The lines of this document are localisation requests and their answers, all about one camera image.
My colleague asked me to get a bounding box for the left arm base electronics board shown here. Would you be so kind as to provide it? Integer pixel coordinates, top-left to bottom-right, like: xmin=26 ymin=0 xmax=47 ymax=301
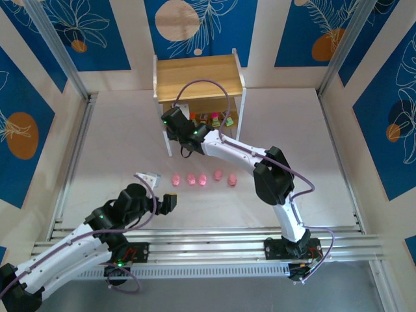
xmin=103 ymin=259 xmax=133 ymax=287

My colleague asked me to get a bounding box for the right arm base electronics board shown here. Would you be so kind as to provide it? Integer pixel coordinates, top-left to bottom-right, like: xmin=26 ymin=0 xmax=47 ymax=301
xmin=287 ymin=261 xmax=324 ymax=283

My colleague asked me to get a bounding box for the wooden shelf with white legs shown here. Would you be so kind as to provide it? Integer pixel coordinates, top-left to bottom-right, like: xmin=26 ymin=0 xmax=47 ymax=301
xmin=152 ymin=48 xmax=247 ymax=157

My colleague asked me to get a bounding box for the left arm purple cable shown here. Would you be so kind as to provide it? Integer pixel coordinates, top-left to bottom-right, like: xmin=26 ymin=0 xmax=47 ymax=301
xmin=0 ymin=174 xmax=163 ymax=295

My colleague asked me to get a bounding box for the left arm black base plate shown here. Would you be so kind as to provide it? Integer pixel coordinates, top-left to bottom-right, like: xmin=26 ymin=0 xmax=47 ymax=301
xmin=97 ymin=242 xmax=150 ymax=264

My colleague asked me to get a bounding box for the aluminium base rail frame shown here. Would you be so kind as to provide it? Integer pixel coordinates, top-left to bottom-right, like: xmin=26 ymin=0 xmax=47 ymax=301
xmin=27 ymin=227 xmax=386 ymax=270

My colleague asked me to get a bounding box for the left aluminium side rail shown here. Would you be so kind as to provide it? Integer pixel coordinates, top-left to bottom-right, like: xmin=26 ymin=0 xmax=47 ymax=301
xmin=45 ymin=92 xmax=98 ymax=241

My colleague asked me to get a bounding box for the aluminium side rail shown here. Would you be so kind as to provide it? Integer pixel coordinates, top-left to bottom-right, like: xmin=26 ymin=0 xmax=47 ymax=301
xmin=45 ymin=92 xmax=98 ymax=241
xmin=317 ymin=89 xmax=367 ymax=235

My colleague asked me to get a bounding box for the white slotted cable duct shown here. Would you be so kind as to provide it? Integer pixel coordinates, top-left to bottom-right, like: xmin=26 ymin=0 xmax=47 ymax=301
xmin=40 ymin=262 xmax=292 ymax=281

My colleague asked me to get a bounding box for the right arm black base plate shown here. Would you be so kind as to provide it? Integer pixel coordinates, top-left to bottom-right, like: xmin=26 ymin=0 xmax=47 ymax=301
xmin=263 ymin=238 xmax=322 ymax=261

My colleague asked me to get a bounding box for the left aluminium upright post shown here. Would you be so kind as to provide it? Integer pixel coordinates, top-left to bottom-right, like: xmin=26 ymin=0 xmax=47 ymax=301
xmin=24 ymin=0 xmax=90 ymax=100

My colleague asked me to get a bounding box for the aluminium upright post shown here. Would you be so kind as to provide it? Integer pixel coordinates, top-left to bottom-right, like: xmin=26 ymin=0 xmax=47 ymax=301
xmin=317 ymin=0 xmax=371 ymax=98
xmin=24 ymin=0 xmax=90 ymax=100

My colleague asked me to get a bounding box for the right aluminium side rail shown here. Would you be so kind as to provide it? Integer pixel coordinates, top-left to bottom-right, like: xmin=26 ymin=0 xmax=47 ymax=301
xmin=317 ymin=89 xmax=367 ymax=235

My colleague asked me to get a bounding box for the right aluminium upright post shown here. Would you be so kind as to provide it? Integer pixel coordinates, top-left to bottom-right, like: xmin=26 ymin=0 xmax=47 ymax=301
xmin=317 ymin=0 xmax=371 ymax=98

